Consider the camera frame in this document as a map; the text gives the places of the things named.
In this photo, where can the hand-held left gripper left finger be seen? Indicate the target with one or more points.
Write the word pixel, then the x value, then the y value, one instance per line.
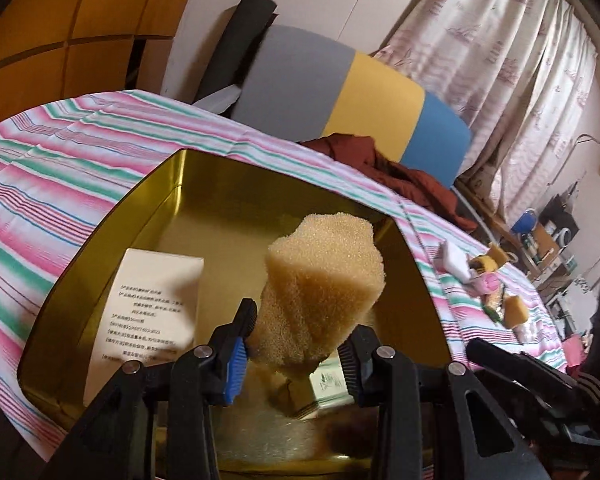
pixel 235 367

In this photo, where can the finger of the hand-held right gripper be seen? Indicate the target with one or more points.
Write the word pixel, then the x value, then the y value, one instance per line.
pixel 555 417
pixel 505 357

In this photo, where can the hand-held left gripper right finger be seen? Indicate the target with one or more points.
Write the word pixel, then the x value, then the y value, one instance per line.
pixel 350 367

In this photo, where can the clear plastic bag bundle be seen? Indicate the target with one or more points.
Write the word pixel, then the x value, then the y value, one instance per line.
pixel 527 332

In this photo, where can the tan foam sponge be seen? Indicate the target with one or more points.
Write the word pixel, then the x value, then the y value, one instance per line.
pixel 320 280

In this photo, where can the gold metal tin box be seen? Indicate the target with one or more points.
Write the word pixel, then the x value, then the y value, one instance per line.
pixel 220 200

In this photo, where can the small green printed box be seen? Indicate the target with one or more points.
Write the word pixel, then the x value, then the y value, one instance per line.
pixel 325 385

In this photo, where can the yellow sponge block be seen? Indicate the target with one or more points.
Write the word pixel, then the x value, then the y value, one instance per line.
pixel 514 310

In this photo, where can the yellow green packet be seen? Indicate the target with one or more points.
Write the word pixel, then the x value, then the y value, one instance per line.
pixel 492 307

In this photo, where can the purple pink packet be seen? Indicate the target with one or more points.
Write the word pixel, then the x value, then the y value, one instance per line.
pixel 487 284

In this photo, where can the small yellow sponge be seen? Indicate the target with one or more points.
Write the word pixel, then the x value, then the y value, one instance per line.
pixel 497 254

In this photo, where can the white printed carton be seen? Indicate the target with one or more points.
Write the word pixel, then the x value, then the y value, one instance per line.
pixel 145 300

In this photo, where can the wooden desk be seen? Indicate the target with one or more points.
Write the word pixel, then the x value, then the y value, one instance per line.
pixel 535 245

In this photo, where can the black shelf unit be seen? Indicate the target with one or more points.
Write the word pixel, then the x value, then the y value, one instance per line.
pixel 562 220

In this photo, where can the dark red cloth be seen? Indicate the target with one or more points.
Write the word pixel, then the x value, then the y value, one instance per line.
pixel 415 180

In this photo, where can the pink green striped bedsheet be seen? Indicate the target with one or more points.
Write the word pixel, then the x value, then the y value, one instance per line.
pixel 55 170

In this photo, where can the grey yellow blue headboard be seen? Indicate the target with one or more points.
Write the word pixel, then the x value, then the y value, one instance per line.
pixel 300 80

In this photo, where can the pink patterned curtain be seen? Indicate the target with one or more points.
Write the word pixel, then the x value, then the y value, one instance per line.
pixel 505 60

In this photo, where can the black rolled mat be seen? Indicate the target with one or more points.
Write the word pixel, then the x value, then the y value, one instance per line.
pixel 235 45

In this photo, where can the wooden wardrobe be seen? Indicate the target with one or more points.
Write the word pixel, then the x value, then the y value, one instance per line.
pixel 40 70

